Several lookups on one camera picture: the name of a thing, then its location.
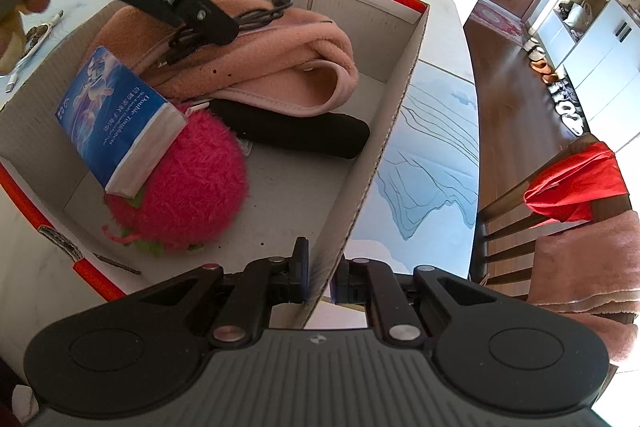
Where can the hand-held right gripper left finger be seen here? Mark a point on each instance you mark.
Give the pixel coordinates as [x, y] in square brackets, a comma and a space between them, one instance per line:
[300, 269]

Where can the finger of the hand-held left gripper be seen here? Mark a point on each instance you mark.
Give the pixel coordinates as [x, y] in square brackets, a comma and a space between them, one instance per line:
[210, 24]

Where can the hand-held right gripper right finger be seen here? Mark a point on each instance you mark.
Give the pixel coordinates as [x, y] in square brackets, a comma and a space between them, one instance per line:
[350, 287]

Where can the pink fleece garment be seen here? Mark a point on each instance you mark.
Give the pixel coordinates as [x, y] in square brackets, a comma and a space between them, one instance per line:
[280, 57]

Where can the white cardboard box red rim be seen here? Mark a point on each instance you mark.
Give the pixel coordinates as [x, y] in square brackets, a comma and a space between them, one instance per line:
[300, 187]

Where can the pink fuzzy plush ball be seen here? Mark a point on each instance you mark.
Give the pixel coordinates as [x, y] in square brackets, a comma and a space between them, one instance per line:
[200, 187]

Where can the blue tissue packet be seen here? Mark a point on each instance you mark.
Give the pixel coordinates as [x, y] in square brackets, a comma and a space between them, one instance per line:
[110, 112]

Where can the blue printed table mat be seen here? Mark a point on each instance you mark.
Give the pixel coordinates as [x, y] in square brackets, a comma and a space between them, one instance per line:
[430, 167]

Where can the dark wooden chair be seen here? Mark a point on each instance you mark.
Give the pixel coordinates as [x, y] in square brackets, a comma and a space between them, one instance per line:
[505, 227]

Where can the pink fringed scarf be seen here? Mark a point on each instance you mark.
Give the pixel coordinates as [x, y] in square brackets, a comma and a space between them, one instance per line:
[590, 267]

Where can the bright red garment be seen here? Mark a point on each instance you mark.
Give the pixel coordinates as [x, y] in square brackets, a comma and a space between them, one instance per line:
[575, 187]

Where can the red patterned rug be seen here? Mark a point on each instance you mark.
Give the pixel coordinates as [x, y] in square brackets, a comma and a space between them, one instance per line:
[495, 19]

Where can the row of shoes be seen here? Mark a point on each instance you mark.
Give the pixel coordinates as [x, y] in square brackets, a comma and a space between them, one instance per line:
[555, 87]

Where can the white tote bag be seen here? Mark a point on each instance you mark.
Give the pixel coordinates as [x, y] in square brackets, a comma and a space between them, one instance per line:
[577, 17]

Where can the white cabinet wall unit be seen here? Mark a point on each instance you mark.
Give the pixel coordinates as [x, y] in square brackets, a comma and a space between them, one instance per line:
[605, 57]

